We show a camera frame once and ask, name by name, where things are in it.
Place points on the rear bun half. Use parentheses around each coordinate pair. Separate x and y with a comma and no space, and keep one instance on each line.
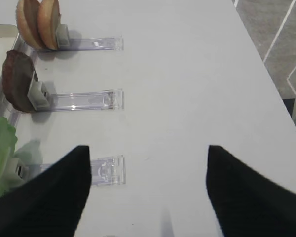
(48,18)

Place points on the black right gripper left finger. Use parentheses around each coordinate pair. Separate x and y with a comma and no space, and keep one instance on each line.
(51,204)

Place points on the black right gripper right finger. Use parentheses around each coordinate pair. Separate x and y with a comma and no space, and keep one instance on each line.
(246,203)

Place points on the upright brown meat patty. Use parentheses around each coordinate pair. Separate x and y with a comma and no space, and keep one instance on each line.
(17,73)

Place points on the clear bun pusher track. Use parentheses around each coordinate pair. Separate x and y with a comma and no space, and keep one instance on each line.
(66,43)

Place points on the clear patty pusher track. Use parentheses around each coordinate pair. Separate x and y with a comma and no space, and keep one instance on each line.
(43,101)

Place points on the front sesame bun half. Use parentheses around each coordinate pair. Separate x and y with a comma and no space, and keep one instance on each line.
(26,19)

